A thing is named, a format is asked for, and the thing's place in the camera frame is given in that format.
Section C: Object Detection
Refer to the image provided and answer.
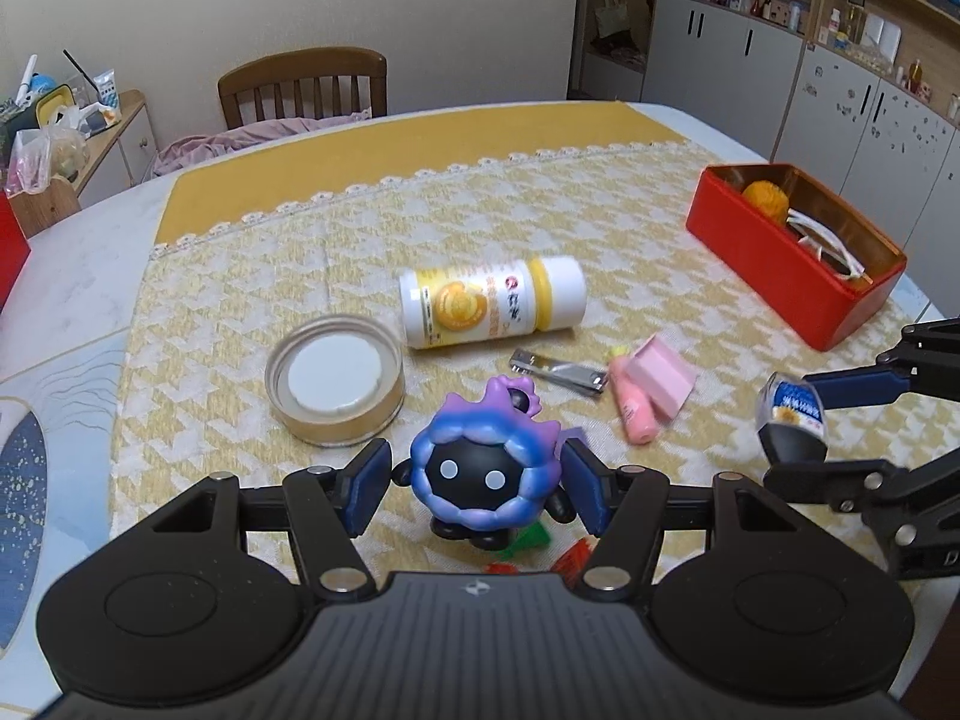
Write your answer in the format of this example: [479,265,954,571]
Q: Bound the white tote bag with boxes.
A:
[596,0,635,38]

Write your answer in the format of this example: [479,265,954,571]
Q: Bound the red tin box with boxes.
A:
[686,163,907,352]

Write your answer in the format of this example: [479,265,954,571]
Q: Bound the yellow dark container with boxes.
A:
[34,82,80,125]

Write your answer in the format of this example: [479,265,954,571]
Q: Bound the yellow yarn ball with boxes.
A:
[742,178,790,222]

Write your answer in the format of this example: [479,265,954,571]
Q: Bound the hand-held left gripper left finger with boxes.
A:
[142,439,395,602]

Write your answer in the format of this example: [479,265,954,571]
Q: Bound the small blue label bottle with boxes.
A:
[756,373,828,443]

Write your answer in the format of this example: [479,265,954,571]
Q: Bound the yellow patterned tablecloth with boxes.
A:
[111,101,960,578]

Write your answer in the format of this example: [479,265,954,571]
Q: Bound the small pink bottle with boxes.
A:
[607,347,661,443]

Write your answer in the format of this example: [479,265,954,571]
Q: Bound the red candy wrapper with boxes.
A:
[555,540,601,590]

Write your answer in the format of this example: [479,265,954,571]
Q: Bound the round gold jar lid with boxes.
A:
[265,315,407,445]

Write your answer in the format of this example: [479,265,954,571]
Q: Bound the pink blanket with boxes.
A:
[154,116,372,179]

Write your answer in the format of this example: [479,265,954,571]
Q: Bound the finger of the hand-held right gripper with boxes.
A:
[759,424,960,535]
[802,319,960,412]

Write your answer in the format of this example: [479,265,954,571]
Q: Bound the purple blue toy figure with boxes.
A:
[394,375,577,541]

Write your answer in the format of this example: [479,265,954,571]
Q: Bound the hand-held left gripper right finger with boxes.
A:
[562,439,815,595]

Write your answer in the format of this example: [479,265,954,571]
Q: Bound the green candy wrapper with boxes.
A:
[499,525,552,560]

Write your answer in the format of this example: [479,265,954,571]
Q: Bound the clear plastic bag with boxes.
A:
[7,127,89,192]

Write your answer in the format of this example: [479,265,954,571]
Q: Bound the metal nail clipper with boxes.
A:
[510,349,608,396]

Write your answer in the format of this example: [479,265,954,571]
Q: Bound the white glasses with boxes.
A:
[786,210,875,286]

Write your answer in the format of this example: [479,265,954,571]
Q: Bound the wooden chair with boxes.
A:
[217,47,389,130]

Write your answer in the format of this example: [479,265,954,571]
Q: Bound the red cardboard box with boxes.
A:
[0,191,31,312]

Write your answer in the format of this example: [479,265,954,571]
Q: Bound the white floor cabinet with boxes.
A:
[649,0,807,158]

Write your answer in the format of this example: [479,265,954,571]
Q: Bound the wooden side cabinet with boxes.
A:
[0,90,158,237]

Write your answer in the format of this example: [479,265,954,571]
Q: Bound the white yellow label bottle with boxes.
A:
[398,256,587,350]

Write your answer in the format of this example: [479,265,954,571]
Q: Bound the white cabinet with stickers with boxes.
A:
[772,45,960,256]

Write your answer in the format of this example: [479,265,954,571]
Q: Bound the pink eraser block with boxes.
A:
[626,337,695,421]

